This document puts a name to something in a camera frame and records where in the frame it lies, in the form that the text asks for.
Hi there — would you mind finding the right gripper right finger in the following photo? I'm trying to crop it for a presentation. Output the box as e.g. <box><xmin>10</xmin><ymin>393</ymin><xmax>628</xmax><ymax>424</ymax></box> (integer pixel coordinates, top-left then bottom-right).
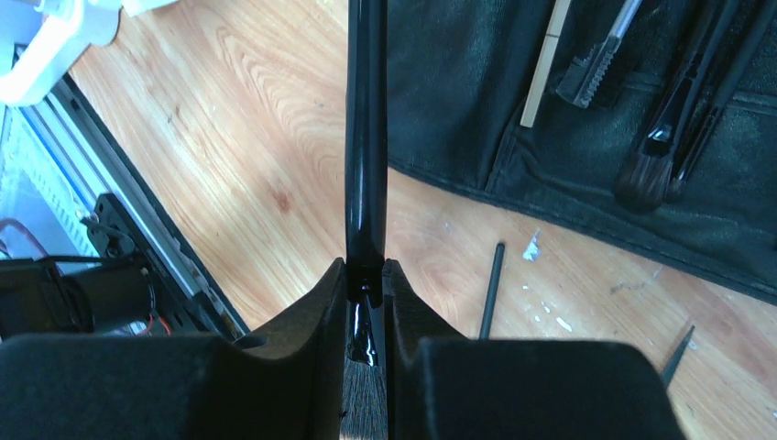
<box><xmin>382</xmin><ymin>259</ymin><xmax>684</xmax><ymax>439</ymax></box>

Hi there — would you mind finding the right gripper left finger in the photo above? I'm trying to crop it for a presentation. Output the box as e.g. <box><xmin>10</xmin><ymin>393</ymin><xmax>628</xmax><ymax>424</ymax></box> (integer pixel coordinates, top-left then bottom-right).
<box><xmin>1</xmin><ymin>259</ymin><xmax>345</xmax><ymax>439</ymax></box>

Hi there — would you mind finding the large black powder brush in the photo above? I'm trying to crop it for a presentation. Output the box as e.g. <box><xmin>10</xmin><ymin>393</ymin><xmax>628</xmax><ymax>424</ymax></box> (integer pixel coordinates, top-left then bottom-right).
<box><xmin>341</xmin><ymin>0</ymin><xmax>388</xmax><ymax>439</ymax></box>

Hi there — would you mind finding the black comb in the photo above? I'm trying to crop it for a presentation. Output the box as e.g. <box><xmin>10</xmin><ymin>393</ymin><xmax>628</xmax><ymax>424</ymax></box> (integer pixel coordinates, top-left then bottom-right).
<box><xmin>660</xmin><ymin>324</ymin><xmax>695</xmax><ymax>390</ymax></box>

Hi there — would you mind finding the black makeup brush roll case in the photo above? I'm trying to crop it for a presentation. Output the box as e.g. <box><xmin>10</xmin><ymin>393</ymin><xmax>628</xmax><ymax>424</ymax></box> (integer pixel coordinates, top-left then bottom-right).
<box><xmin>388</xmin><ymin>1</ymin><xmax>776</xmax><ymax>303</ymax></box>

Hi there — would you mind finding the pink handle makeup brush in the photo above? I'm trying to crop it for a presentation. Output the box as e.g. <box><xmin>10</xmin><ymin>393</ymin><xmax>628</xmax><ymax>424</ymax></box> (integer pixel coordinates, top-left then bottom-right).
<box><xmin>556</xmin><ymin>0</ymin><xmax>642</xmax><ymax>108</ymax></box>

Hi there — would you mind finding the slim black makeup brush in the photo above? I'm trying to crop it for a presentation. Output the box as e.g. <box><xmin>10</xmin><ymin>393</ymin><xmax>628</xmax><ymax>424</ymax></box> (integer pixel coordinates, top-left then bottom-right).
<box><xmin>665</xmin><ymin>1</ymin><xmax>776</xmax><ymax>202</ymax></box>

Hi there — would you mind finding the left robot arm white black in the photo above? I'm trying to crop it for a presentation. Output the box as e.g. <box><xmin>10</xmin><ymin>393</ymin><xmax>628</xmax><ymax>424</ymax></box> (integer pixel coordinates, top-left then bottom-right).
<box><xmin>1</xmin><ymin>256</ymin><xmax>158</xmax><ymax>340</ymax></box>

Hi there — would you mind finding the thin black makeup brush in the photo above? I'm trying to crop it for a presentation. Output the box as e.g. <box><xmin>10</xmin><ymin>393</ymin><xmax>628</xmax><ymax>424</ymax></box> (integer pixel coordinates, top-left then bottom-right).
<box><xmin>478</xmin><ymin>242</ymin><xmax>506</xmax><ymax>340</ymax></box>

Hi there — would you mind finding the aluminium rail frame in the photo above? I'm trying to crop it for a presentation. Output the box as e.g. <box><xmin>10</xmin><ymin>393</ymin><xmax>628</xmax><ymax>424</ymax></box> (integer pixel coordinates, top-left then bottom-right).
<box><xmin>1</xmin><ymin>80</ymin><xmax>248</xmax><ymax>341</ymax></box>

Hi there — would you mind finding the silver clothes rack frame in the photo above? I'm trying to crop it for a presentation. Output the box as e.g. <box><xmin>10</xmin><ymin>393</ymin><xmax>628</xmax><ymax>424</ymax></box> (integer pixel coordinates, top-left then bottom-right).
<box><xmin>1</xmin><ymin>0</ymin><xmax>170</xmax><ymax>106</ymax></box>

